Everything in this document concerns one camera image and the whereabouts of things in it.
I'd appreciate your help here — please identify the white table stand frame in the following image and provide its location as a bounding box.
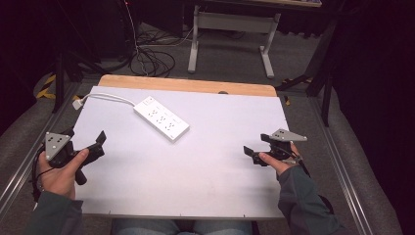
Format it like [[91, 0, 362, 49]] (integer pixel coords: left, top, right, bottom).
[[187, 0, 323, 80]]

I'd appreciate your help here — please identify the black cable coil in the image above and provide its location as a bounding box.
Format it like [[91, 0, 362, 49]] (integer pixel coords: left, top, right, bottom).
[[128, 30, 177, 78]]

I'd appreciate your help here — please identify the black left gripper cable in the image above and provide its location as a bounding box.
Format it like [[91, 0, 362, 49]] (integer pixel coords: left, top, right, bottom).
[[30, 148, 55, 204]]

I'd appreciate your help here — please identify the black metal stand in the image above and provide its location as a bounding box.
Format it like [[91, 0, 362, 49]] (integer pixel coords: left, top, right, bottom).
[[274, 18, 339, 127], [50, 0, 111, 115]]

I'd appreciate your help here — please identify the person's right hand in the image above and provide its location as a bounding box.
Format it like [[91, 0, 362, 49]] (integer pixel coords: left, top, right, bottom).
[[257, 142, 301, 178]]

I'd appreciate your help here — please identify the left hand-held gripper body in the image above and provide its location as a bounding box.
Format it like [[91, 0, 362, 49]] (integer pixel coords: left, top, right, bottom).
[[43, 126, 96, 186]]

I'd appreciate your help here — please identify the white power strip cable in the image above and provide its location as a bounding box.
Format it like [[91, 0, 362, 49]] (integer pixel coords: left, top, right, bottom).
[[79, 92, 137, 108]]

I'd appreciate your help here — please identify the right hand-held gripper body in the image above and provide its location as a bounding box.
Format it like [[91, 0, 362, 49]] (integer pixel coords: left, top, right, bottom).
[[260, 128, 308, 165]]

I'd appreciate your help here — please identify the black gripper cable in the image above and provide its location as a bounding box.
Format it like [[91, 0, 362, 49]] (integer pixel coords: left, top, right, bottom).
[[30, 148, 55, 204], [283, 153, 312, 179]]

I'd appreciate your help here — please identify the yellow black tape strip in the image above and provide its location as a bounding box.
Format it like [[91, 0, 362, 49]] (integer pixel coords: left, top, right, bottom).
[[34, 73, 57, 100]]

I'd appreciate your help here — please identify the person's leg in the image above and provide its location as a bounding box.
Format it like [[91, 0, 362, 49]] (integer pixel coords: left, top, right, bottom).
[[111, 217, 181, 235], [192, 219, 254, 235]]

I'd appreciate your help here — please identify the person's left leg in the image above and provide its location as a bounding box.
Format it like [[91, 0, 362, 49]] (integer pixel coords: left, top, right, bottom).
[[111, 217, 181, 235]]

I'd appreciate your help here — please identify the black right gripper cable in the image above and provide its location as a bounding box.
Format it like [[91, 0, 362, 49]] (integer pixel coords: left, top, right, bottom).
[[283, 153, 312, 179]]

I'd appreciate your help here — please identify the person's right leg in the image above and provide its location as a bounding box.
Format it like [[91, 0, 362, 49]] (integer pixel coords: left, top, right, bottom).
[[192, 219, 254, 235]]

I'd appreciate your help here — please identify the white power plug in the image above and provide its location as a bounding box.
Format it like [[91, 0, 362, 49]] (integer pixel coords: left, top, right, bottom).
[[71, 97, 87, 112]]

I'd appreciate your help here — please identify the person's left hand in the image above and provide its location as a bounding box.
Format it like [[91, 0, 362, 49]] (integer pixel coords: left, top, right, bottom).
[[36, 148, 90, 201]]

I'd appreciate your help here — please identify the thin white red cable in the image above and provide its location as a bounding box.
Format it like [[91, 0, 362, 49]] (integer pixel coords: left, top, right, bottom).
[[123, 0, 146, 76]]

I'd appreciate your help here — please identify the white power strip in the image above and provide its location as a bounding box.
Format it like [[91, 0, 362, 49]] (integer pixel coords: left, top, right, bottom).
[[132, 95, 191, 144]]

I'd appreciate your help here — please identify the aluminium rail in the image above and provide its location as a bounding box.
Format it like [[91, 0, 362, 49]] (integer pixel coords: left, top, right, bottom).
[[0, 82, 81, 213], [307, 97, 373, 235]]

